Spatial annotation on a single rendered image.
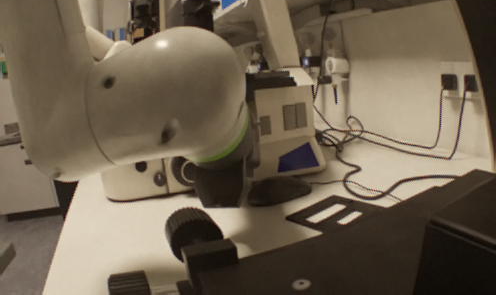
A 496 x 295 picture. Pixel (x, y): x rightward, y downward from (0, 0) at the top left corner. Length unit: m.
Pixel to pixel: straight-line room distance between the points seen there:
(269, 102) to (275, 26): 0.19
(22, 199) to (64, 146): 2.73
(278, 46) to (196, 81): 0.53
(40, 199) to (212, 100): 2.76
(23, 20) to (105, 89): 0.11
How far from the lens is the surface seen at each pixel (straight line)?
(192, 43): 0.26
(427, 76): 0.90
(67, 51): 0.31
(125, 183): 0.63
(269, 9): 0.77
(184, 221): 0.22
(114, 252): 0.46
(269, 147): 0.68
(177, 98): 0.24
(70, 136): 0.29
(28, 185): 2.95
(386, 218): 0.24
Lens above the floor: 0.95
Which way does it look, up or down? 11 degrees down
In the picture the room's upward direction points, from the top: 5 degrees counter-clockwise
